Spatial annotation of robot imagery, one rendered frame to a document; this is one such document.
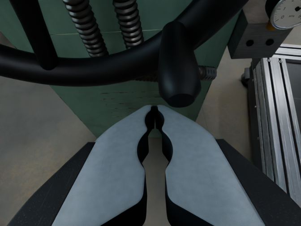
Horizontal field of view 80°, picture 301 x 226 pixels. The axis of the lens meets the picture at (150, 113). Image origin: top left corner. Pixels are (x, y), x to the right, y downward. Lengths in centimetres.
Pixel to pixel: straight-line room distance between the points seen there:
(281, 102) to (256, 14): 49
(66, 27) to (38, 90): 84
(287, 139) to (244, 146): 24
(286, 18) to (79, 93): 48
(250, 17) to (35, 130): 99
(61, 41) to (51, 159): 66
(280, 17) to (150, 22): 20
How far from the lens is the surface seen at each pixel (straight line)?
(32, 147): 105
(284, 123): 78
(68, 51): 44
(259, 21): 37
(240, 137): 95
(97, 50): 24
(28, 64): 20
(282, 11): 33
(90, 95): 56
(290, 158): 73
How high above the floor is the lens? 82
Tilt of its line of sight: 62 degrees down
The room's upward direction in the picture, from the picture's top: 6 degrees counter-clockwise
